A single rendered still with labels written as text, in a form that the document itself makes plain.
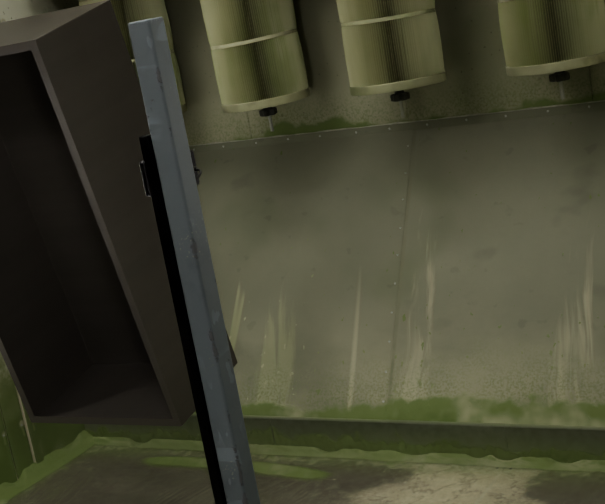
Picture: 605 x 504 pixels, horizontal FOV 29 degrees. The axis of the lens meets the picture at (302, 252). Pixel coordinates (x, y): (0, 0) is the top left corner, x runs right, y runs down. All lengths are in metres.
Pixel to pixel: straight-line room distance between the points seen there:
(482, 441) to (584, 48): 1.30
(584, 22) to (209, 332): 1.94
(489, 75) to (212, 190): 1.24
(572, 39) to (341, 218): 1.16
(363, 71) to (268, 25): 0.44
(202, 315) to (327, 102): 2.40
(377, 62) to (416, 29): 0.17
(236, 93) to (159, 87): 2.13
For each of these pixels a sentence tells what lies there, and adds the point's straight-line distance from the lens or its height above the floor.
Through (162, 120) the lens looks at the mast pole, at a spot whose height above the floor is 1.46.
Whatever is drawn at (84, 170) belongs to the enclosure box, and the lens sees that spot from 3.25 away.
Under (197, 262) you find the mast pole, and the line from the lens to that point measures 2.21.
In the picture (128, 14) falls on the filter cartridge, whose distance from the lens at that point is 4.60.
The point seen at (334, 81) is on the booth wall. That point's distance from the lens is 4.51.
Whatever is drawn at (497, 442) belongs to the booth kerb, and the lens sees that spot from 3.97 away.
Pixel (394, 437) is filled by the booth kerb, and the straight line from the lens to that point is 4.12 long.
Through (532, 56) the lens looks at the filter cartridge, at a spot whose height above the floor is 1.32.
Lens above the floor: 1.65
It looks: 12 degrees down
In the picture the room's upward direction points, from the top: 10 degrees counter-clockwise
